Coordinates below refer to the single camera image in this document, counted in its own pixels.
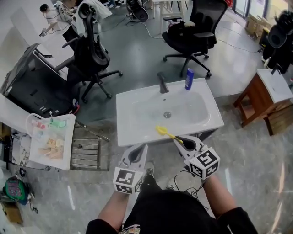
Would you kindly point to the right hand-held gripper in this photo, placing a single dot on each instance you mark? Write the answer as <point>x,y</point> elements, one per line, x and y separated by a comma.
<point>204,163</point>

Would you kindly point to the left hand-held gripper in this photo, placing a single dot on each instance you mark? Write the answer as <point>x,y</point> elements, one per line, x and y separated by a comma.
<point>126,178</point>

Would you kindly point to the yellow brush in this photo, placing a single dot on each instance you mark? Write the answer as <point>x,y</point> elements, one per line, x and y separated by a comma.
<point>161,130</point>

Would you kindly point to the person's right forearm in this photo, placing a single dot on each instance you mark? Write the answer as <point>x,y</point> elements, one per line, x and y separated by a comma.
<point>218,198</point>

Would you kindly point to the person's left forearm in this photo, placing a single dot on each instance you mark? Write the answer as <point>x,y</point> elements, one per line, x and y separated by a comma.
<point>113,210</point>

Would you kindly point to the green plastic cup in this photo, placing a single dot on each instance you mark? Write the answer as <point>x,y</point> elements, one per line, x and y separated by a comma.
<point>54,123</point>
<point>62,123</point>

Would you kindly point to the person's left shoe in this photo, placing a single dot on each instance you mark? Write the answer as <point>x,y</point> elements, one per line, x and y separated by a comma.
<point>149,170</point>

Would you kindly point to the person's shoe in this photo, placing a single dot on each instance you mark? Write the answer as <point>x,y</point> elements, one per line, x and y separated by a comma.
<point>171,184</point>
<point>149,170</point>

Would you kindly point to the black sink stand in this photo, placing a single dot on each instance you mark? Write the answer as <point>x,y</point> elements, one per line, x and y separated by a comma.
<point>206,134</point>

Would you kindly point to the large white sink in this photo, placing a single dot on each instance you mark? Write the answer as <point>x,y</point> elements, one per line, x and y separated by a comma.
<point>128,134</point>

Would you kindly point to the person's right shoe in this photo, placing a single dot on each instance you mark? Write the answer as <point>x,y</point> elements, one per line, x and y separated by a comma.
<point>171,184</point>

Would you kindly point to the metal rack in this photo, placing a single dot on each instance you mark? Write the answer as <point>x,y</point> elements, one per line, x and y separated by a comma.
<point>87,149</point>

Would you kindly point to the person's black clothing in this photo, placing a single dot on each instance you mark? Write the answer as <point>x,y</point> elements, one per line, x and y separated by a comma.
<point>171,212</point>

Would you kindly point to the small white basin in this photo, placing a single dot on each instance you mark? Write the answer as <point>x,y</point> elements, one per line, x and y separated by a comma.
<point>69,141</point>

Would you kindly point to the blue bottle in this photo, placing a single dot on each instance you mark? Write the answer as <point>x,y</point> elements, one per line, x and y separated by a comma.
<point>189,78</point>

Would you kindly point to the large black faucet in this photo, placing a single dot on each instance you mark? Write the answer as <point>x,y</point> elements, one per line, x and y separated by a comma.
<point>163,83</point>

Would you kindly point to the pile of wooden utensils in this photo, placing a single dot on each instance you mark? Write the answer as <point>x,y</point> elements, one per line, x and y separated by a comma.
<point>51,149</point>

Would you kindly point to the wooden stand with white basin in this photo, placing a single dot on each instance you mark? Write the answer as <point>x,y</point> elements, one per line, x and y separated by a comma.
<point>254,91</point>

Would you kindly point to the white toothbrush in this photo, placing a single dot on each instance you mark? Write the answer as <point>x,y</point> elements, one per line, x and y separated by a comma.
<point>51,115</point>

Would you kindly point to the wooden crate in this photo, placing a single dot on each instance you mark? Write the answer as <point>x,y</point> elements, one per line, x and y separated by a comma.
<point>281,121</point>

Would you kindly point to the pink plastic container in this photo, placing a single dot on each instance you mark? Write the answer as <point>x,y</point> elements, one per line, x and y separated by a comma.
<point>40,125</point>

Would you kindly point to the black office chair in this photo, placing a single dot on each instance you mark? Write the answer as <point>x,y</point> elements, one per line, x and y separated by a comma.
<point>187,38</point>
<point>89,54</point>

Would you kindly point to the marble patterned cabinet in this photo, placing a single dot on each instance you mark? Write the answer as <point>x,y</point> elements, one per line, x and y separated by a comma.
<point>21,153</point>

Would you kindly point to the small black faucet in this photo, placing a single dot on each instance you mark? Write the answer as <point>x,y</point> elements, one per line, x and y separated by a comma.
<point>275,69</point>

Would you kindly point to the black bag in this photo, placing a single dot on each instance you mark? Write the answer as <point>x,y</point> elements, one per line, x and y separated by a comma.
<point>179,29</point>

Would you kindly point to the green pink bag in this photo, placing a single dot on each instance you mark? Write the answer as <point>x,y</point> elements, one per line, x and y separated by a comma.
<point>14,190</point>

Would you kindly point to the black cabinet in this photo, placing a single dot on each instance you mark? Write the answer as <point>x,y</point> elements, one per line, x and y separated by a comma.
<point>29,86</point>

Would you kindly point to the white counter slab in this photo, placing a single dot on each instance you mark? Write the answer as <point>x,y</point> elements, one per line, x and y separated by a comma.
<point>11,112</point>

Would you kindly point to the black yellow case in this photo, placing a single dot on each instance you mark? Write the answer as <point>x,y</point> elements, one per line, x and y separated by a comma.
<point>263,37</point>

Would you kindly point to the brown cardboard box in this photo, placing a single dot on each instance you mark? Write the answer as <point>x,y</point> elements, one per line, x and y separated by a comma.
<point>12,214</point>

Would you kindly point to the cardboard boxes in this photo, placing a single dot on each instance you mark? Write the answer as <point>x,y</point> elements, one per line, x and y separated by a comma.
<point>255,24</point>

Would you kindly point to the white table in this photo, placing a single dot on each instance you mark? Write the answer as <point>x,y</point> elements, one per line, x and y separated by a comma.
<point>169,4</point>

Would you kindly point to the white cloth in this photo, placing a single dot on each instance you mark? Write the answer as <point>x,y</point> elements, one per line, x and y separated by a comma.
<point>80,20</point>

